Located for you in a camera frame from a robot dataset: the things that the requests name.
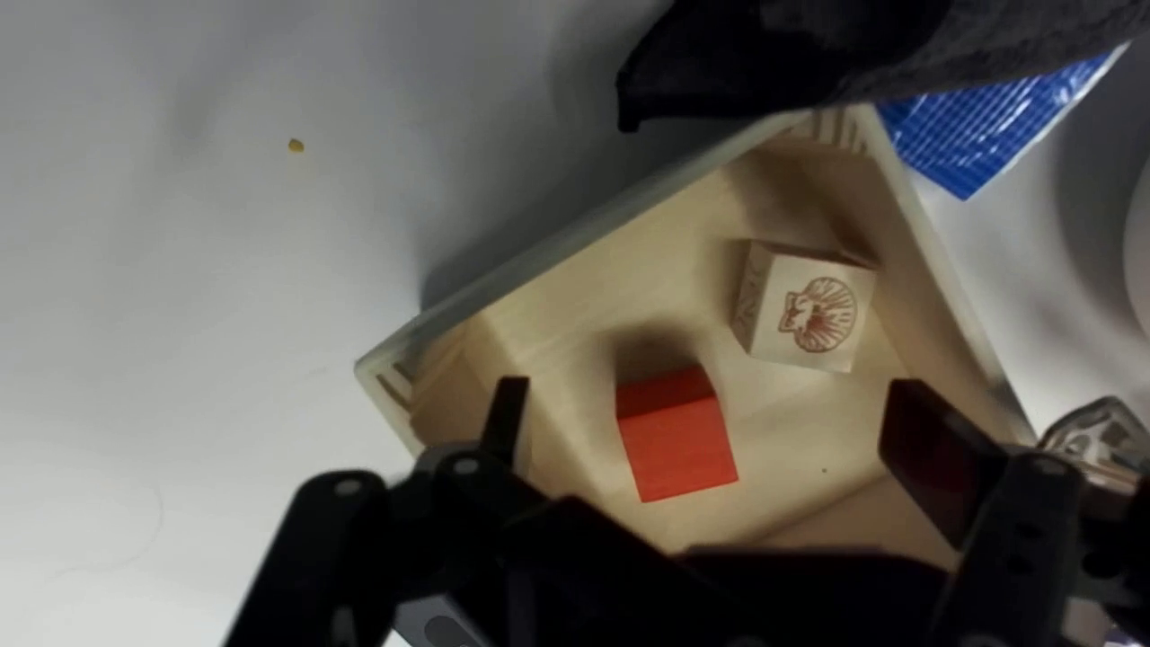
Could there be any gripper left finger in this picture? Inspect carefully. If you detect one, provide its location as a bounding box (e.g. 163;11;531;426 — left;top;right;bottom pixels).
223;376;630;647

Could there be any black cloth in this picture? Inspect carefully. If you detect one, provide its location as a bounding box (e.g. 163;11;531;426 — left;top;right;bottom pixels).
615;0;1150;134

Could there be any orange cube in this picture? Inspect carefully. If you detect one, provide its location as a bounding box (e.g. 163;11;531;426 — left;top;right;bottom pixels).
615;364;739;503

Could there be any blue gridded mat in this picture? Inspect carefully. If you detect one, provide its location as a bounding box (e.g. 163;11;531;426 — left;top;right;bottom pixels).
876;49;1119;200

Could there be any wooden cube with shell print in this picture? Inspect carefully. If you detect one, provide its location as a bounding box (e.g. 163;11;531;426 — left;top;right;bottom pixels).
730;241;878;374

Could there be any wooden box tray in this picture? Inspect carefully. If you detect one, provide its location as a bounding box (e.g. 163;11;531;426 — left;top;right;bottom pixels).
355;104;1034;572

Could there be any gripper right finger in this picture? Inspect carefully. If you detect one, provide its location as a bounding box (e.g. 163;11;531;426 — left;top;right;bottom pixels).
877;378;1150;647

